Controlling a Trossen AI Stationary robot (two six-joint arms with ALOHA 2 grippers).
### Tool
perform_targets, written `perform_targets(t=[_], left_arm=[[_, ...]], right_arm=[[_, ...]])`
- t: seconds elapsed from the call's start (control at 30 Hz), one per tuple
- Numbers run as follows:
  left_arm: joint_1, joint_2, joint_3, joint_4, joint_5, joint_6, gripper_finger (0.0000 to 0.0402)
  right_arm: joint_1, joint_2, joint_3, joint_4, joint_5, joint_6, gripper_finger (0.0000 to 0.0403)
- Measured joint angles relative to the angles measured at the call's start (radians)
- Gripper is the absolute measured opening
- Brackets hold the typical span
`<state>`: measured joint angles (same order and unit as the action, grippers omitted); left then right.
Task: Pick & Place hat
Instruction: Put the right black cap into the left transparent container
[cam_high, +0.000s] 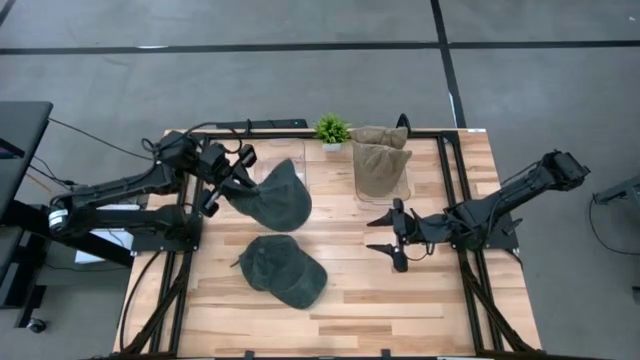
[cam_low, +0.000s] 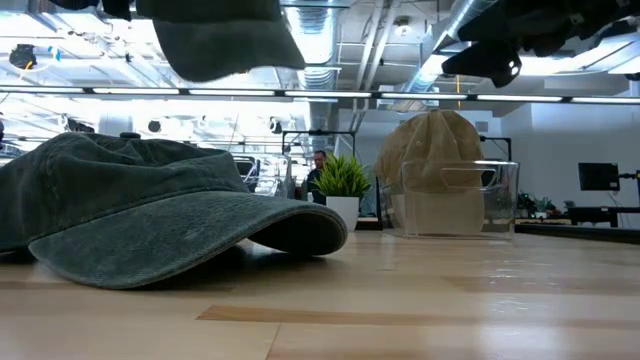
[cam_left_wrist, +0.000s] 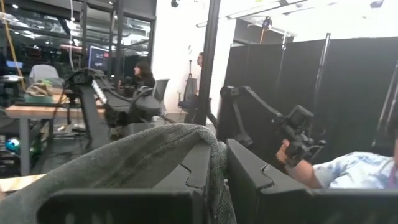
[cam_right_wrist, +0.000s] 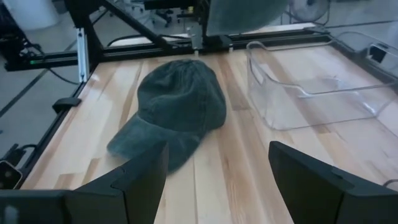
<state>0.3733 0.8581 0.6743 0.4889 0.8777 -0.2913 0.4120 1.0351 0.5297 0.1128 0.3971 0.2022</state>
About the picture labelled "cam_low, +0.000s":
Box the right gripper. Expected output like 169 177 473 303
441 0 640 89

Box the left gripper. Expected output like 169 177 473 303
49 0 134 22

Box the dark olive baseball cap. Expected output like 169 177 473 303
135 0 307 84

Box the grey-green baseball cap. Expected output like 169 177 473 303
0 131 349 290

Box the linear ceiling light strip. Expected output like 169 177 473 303
0 84 640 105

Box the black hanging ceiling device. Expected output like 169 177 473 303
8 43 39 70

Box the clear plastic bin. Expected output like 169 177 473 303
378 159 520 240
233 153 296 199

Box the small dark background machinery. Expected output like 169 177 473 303
517 192 556 219

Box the black computer monitor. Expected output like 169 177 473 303
578 162 621 192

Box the black background desk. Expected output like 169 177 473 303
566 205 640 229

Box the person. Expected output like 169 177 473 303
305 149 329 206

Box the green plant in white pot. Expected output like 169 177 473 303
313 153 374 232

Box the silver spiral air duct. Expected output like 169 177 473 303
399 0 506 94

